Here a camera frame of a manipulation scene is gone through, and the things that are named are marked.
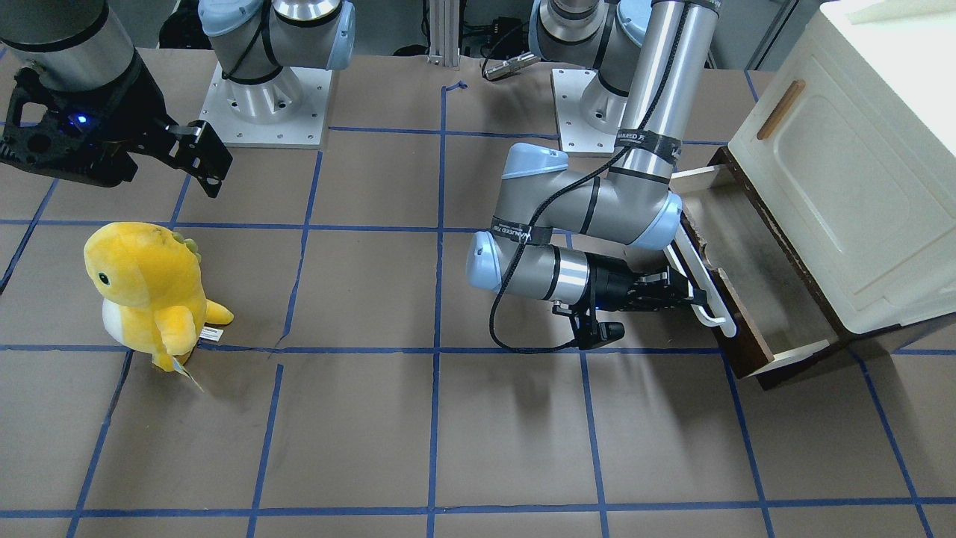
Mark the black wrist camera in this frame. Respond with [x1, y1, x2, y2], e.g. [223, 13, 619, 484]
[552, 302, 625, 350]

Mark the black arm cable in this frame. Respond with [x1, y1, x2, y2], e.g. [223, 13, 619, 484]
[488, 0, 692, 353]

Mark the aluminium frame post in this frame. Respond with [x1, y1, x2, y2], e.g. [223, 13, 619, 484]
[427, 0, 462, 70]

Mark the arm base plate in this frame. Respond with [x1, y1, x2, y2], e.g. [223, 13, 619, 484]
[552, 68, 626, 157]
[200, 65, 335, 149]

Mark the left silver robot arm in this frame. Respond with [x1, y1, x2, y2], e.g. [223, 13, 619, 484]
[465, 1, 721, 311]

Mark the white drawer handle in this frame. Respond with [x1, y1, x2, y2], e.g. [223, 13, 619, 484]
[665, 225, 738, 338]

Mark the cream plastic storage box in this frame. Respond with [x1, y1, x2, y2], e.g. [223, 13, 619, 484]
[730, 1, 955, 333]

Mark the dark brown wooden drawer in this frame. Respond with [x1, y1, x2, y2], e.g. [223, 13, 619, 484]
[667, 146, 956, 391]

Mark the yellow plush dinosaur toy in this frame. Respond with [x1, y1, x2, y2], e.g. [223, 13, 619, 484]
[83, 222, 235, 379]

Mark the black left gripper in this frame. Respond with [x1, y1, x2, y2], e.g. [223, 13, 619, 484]
[586, 254, 708, 311]

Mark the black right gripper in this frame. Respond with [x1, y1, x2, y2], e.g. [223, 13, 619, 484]
[1, 52, 233, 199]

